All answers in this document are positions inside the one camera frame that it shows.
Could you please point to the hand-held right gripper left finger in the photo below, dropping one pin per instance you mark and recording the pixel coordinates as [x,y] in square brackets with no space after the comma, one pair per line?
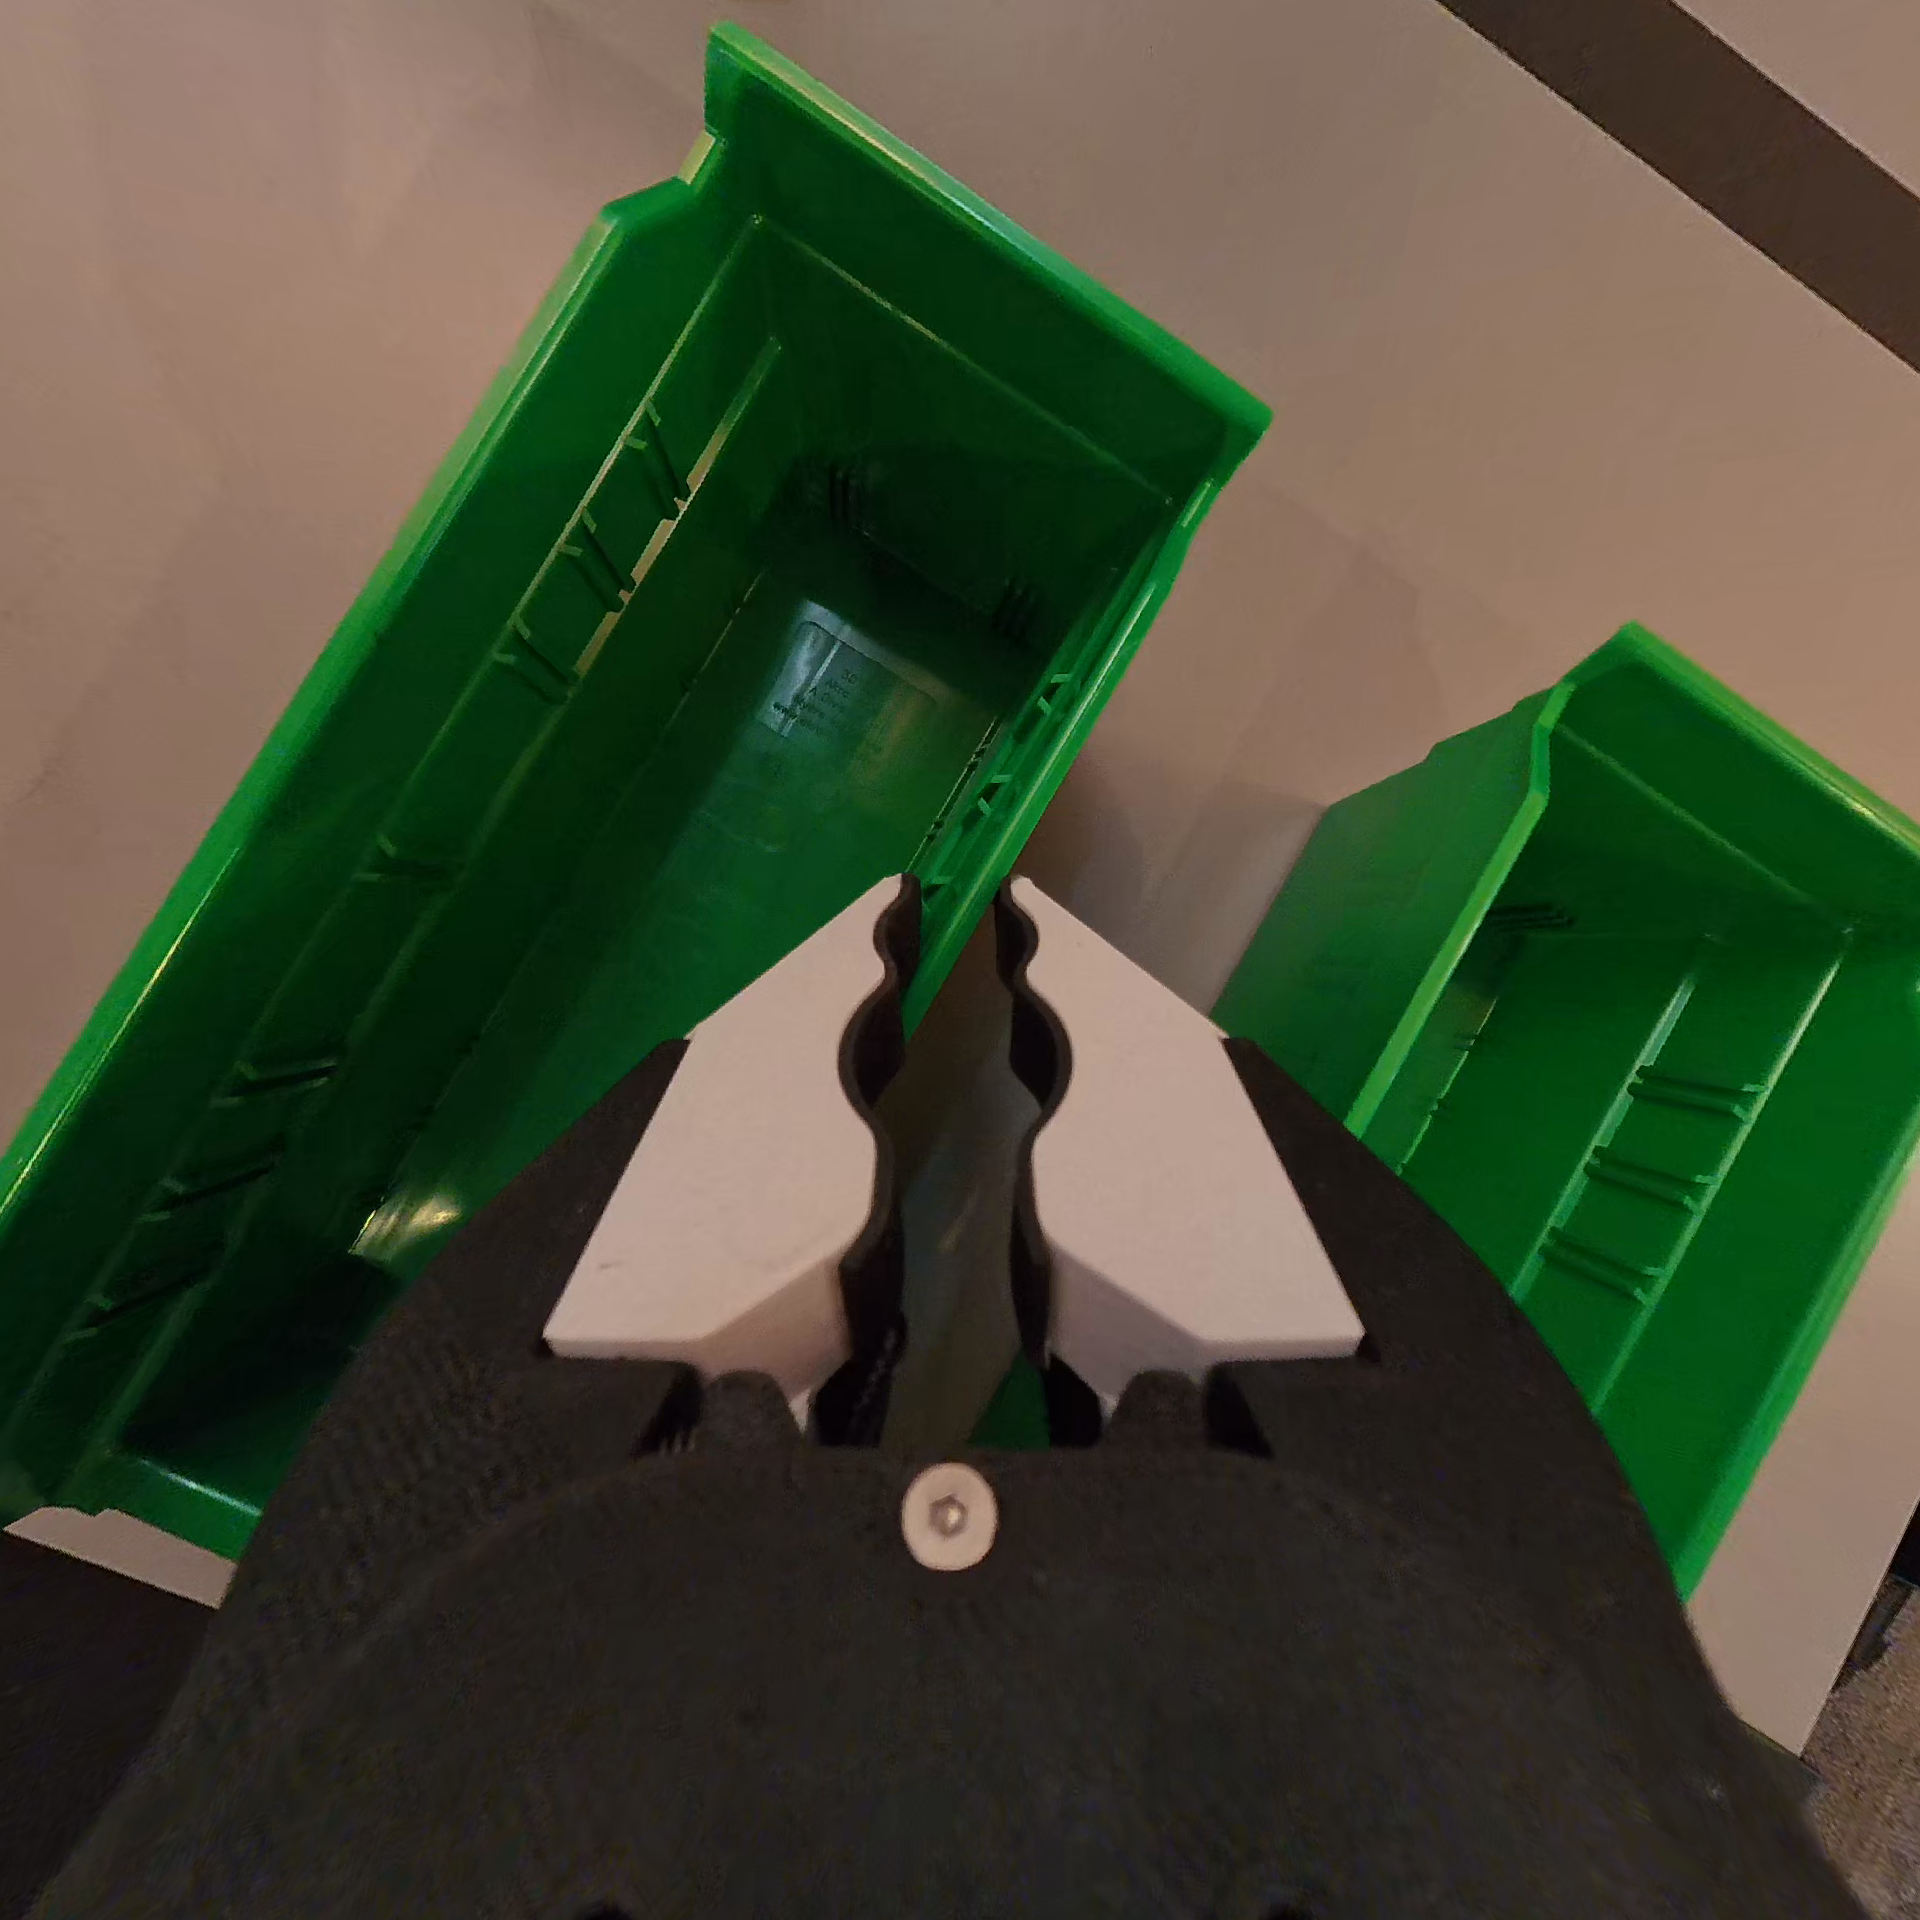
[706,1201]

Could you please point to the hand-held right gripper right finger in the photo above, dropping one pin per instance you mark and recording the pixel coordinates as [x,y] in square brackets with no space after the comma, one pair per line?
[1172,1201]

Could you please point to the green plastic bin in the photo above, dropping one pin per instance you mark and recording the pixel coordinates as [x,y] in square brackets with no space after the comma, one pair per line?
[525,901]
[1652,1201]

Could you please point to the dark strip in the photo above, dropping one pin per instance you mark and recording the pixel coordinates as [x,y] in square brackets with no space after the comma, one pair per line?
[1724,164]

